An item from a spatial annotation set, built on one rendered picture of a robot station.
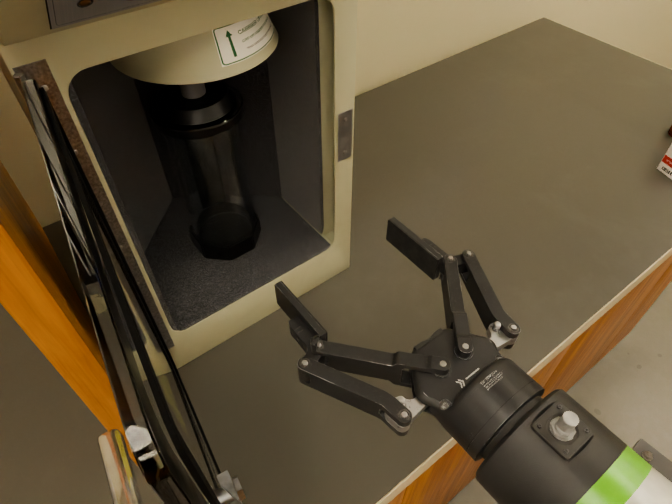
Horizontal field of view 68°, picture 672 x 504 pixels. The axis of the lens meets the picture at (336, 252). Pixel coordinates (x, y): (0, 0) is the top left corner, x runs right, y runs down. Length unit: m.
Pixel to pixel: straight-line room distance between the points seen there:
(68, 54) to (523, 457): 0.43
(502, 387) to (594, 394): 1.56
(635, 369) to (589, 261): 1.17
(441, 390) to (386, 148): 0.72
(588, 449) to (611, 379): 1.63
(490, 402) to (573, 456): 0.06
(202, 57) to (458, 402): 0.37
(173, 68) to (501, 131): 0.79
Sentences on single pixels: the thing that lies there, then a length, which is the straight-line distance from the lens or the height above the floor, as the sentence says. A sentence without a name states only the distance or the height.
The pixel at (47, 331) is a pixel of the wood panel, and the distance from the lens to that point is 0.46.
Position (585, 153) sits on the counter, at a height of 0.94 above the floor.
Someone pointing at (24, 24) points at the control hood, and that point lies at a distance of 0.39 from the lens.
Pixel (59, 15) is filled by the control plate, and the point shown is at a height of 1.43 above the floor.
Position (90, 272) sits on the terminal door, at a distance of 0.25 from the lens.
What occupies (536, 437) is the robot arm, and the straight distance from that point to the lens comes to 0.37.
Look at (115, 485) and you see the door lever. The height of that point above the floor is 1.21.
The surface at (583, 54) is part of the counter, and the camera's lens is 1.54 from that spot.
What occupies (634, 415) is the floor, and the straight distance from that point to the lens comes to 1.96.
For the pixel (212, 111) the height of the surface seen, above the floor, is 1.25.
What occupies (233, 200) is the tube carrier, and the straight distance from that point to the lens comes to 0.67.
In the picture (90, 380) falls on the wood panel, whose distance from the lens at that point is 0.53.
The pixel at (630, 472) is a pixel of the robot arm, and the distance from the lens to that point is 0.38.
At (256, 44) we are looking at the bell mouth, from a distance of 0.54.
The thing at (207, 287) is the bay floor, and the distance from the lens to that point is 0.71.
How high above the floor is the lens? 1.56
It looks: 48 degrees down
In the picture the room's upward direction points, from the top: straight up
